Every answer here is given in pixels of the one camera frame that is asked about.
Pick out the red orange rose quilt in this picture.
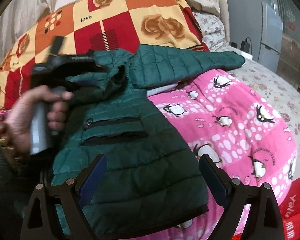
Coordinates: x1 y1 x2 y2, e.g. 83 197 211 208
0 0 207 115

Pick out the black power adapter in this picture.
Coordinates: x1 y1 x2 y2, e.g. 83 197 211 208
241 37 252 53

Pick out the dark green puffer jacket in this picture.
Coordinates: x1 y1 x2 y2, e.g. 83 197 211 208
52 45 245 239

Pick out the floral white bed sheet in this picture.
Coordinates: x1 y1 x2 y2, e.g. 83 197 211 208
193 11 300 180

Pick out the dark sleeve forearm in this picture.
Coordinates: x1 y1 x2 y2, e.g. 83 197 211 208
0 145 22 239

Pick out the pink penguin blanket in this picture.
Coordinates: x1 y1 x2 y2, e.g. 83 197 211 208
129 68 299 240

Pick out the red printed bag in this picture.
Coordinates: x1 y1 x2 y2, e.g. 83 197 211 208
230 172 300 240

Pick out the person's left hand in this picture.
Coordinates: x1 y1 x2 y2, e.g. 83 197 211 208
3 85 74 155

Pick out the grey folded sweatshirt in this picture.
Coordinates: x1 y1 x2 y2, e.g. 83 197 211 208
146 83 178 97

